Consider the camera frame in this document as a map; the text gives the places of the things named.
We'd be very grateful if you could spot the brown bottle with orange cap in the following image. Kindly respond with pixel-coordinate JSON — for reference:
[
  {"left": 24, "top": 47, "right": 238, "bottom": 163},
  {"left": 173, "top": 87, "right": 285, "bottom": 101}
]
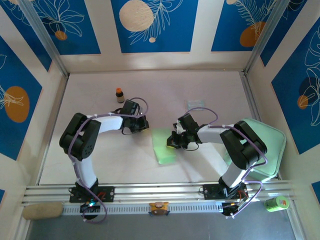
[{"left": 115, "top": 87, "right": 126, "bottom": 104}]

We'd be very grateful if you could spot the clear plastic packet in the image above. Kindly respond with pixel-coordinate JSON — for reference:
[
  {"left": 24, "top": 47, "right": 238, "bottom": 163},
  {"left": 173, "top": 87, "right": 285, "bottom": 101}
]
[{"left": 184, "top": 98, "right": 206, "bottom": 111}]

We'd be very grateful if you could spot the yellow orange toy clip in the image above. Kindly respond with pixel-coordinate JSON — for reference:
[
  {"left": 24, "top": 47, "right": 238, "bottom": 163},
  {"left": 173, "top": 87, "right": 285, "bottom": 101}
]
[{"left": 148, "top": 201, "right": 171, "bottom": 216}]

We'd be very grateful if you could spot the black electronics module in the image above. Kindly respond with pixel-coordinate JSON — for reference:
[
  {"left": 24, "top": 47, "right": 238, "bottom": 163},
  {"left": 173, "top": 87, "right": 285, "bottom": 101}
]
[
  {"left": 221, "top": 201, "right": 243, "bottom": 220},
  {"left": 79, "top": 201, "right": 102, "bottom": 214}
]

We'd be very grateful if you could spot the mint green tray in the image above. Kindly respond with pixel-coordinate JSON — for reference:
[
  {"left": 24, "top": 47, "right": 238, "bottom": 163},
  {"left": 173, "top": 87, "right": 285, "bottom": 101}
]
[{"left": 223, "top": 117, "right": 288, "bottom": 183}]

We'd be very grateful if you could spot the beige foam roll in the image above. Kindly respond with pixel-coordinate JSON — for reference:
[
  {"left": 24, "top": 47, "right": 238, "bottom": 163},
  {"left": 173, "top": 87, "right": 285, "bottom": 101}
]
[{"left": 22, "top": 201, "right": 64, "bottom": 221}]

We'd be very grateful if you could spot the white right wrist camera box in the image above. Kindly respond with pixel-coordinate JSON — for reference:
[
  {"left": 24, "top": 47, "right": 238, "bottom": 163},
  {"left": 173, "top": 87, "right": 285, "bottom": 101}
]
[{"left": 174, "top": 122, "right": 185, "bottom": 136}]

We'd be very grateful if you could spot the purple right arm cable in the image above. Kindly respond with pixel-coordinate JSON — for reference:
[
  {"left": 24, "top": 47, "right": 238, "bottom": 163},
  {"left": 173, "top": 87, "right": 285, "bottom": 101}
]
[{"left": 177, "top": 107, "right": 268, "bottom": 220}]

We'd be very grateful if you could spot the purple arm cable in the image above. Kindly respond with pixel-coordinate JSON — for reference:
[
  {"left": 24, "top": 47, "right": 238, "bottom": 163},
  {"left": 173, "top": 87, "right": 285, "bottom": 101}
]
[
  {"left": 67, "top": 97, "right": 150, "bottom": 224},
  {"left": 177, "top": 107, "right": 268, "bottom": 220}
]

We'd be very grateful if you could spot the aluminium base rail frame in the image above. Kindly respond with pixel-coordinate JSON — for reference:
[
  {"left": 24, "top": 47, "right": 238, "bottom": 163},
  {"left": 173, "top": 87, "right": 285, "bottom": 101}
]
[{"left": 21, "top": 179, "right": 297, "bottom": 207}]

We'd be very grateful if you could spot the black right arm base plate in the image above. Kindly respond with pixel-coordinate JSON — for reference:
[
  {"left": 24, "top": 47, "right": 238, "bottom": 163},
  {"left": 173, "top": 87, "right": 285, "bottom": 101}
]
[{"left": 199, "top": 183, "right": 251, "bottom": 201}]

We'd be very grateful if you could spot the aluminium table edge rail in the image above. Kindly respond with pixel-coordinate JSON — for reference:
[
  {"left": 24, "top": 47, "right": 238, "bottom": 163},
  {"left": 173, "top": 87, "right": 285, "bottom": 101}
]
[{"left": 239, "top": 70, "right": 263, "bottom": 123}]

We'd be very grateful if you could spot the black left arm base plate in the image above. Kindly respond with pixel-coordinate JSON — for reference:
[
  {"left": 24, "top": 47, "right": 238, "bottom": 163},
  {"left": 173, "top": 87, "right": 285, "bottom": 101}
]
[{"left": 69, "top": 185, "right": 116, "bottom": 203}]

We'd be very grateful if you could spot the slotted grey cable duct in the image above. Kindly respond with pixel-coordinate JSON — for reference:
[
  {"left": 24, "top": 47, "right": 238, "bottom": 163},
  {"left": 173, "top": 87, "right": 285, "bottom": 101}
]
[{"left": 61, "top": 201, "right": 225, "bottom": 216}]

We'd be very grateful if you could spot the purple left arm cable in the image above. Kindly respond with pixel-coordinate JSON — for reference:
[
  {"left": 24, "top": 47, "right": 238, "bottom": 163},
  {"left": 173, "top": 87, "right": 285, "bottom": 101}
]
[{"left": 67, "top": 97, "right": 150, "bottom": 224}]

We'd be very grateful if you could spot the aluminium corner post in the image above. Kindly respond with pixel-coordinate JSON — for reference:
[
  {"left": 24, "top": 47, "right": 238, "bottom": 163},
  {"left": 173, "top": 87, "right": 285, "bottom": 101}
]
[
  {"left": 243, "top": 0, "right": 293, "bottom": 76},
  {"left": 17, "top": 0, "right": 70, "bottom": 78}
]

